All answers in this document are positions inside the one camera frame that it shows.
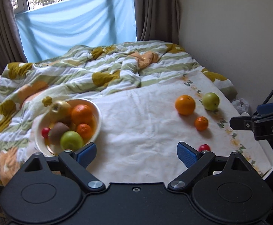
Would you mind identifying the light blue curtain sheet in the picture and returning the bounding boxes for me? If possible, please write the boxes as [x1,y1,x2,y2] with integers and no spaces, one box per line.
[16,0,136,62]

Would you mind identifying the cream duck pattern bowl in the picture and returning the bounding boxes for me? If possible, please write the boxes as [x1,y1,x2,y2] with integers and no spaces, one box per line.
[34,99,102,156]

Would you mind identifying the striped floral quilt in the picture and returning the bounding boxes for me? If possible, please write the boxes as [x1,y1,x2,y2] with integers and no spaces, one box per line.
[0,41,238,186]

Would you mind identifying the red cherry tomato on cloth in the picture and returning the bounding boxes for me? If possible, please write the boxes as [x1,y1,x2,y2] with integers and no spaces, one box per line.
[198,144,211,152]

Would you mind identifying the small mandarin on cloth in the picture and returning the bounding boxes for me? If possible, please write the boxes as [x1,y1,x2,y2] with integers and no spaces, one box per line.
[194,116,209,132]

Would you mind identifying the right brown curtain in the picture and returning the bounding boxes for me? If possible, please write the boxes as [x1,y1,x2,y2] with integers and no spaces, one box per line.
[134,0,179,44]

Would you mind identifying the yellow green pear apple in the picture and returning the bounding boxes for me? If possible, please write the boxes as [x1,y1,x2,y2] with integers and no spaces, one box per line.
[49,100,72,123]

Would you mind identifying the brown kiwi with sticker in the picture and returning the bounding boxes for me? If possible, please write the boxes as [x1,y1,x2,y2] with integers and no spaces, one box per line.
[49,122,70,145]

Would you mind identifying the red cherry tomato in bowl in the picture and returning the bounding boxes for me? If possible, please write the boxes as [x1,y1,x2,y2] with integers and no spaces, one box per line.
[41,127,51,139]

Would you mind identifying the white patterned tablecloth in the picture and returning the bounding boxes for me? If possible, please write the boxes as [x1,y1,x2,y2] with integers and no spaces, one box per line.
[87,71,273,184]

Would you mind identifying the large orange in bowl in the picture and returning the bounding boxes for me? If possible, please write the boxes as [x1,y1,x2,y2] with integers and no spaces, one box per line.
[71,104,93,125]

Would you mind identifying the large orange on cloth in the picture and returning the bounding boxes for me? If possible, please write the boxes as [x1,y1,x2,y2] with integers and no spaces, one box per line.
[174,95,196,116]

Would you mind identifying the small bumpy mandarin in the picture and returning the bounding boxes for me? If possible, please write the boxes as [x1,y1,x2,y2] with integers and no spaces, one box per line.
[76,123,93,140]

